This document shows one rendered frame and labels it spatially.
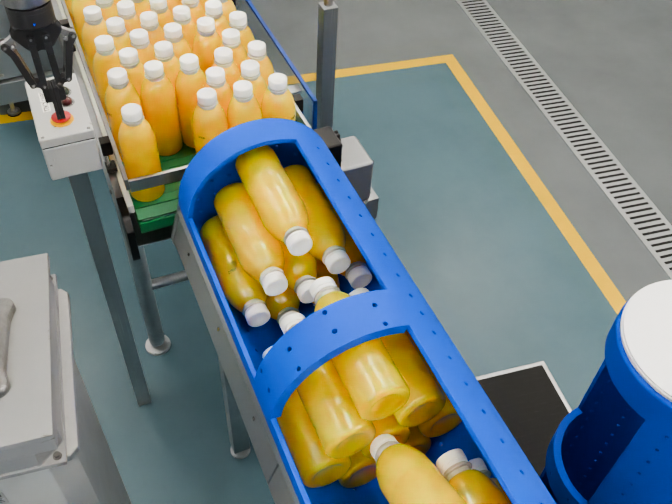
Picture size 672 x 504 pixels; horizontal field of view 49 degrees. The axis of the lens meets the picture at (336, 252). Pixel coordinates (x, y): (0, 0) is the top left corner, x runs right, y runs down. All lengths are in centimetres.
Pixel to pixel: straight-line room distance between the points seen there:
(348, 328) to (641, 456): 63
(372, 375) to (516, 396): 133
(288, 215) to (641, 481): 77
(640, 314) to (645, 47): 294
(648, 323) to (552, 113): 227
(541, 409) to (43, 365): 149
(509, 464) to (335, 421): 23
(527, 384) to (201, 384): 99
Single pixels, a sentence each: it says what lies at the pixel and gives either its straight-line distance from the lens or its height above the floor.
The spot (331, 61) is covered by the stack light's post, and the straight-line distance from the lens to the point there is 189.
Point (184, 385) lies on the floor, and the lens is 237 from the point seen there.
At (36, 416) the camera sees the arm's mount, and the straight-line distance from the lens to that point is 111.
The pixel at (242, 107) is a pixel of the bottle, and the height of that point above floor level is 108.
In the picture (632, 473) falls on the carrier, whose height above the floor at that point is 81.
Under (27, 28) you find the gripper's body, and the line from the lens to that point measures 138.
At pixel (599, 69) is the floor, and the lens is 389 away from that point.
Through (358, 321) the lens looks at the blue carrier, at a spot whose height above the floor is 123.
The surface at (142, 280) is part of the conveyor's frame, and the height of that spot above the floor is 36.
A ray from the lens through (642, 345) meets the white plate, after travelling 129.
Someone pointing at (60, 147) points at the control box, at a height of 107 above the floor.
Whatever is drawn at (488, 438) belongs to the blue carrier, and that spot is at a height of 122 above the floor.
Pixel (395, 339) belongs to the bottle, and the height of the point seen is 116.
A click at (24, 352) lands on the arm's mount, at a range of 118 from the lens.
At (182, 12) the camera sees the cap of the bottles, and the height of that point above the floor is 112.
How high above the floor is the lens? 199
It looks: 48 degrees down
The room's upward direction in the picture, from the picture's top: 3 degrees clockwise
